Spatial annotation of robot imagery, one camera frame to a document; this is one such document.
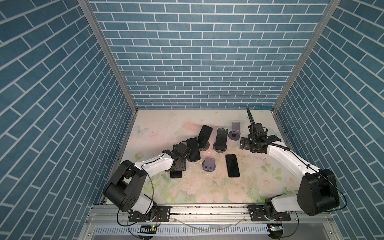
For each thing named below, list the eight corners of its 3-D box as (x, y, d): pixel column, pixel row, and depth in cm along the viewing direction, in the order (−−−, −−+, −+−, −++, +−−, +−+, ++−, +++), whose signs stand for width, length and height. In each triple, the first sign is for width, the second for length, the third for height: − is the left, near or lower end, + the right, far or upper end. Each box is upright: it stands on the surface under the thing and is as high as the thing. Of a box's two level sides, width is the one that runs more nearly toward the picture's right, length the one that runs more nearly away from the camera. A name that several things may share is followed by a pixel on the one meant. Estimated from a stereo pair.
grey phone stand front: (200, 169, 90) (200, 165, 86) (206, 159, 95) (206, 155, 91) (212, 174, 88) (212, 171, 84) (216, 163, 93) (217, 160, 89)
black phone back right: (215, 152, 98) (217, 141, 87) (214, 139, 105) (216, 127, 94) (226, 152, 98) (229, 141, 87) (224, 139, 105) (227, 127, 94)
